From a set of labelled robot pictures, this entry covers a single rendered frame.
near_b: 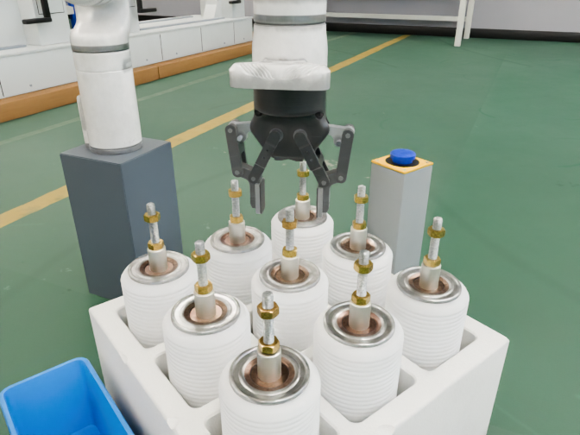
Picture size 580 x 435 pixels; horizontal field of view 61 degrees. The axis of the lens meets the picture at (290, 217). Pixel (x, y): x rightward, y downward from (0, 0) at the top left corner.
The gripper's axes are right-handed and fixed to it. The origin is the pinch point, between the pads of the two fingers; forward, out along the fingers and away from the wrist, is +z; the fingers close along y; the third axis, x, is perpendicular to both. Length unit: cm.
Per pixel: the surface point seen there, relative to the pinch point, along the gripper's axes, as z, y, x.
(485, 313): 35, -33, -31
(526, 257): 35, -46, -54
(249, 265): 11.4, 6.1, -4.1
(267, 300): 1.4, -0.7, 17.1
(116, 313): 17.1, 23.2, 1.6
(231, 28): 15, 98, -344
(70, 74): 23, 143, -188
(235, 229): 7.7, 8.6, -7.0
